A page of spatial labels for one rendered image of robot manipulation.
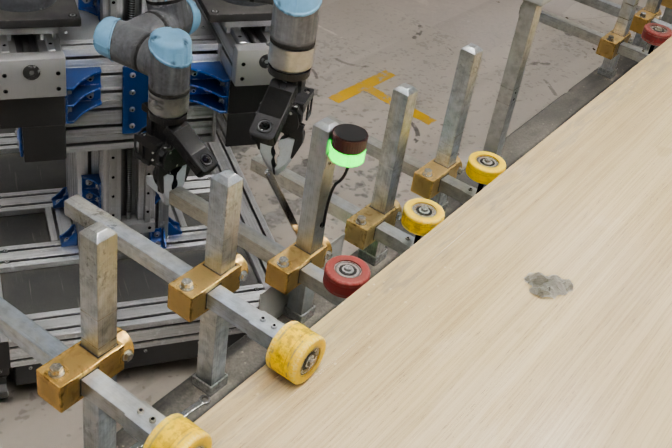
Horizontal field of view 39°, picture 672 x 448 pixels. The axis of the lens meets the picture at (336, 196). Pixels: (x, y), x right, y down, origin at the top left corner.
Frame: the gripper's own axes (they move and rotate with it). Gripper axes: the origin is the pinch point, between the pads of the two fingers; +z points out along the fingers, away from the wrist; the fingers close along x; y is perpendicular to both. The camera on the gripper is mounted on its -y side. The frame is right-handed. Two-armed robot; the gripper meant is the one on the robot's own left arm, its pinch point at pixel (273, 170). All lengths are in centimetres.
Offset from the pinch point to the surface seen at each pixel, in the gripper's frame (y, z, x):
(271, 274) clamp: -8.3, 16.1, -4.1
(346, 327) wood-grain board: -21.4, 10.9, -21.2
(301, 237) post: -1.6, 11.5, -7.0
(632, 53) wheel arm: 133, 20, -64
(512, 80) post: 69, 6, -35
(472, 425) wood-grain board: -34, 11, -44
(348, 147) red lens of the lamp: -4.8, -11.7, -13.4
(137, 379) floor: 32, 101, 40
